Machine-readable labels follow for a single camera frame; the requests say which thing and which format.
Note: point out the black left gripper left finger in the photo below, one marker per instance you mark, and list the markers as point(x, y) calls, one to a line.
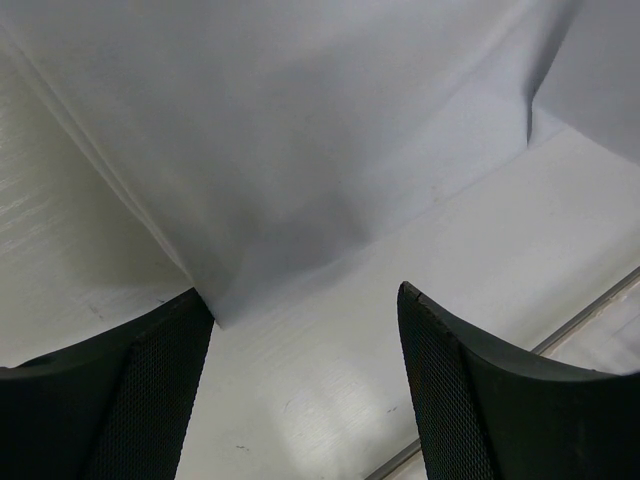
point(114, 406)

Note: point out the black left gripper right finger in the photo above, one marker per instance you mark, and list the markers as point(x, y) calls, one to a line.
point(525, 400)

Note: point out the white skirt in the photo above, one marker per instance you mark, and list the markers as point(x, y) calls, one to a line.
point(254, 144)

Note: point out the metal table edge rail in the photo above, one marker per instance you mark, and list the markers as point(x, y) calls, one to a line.
point(525, 360)

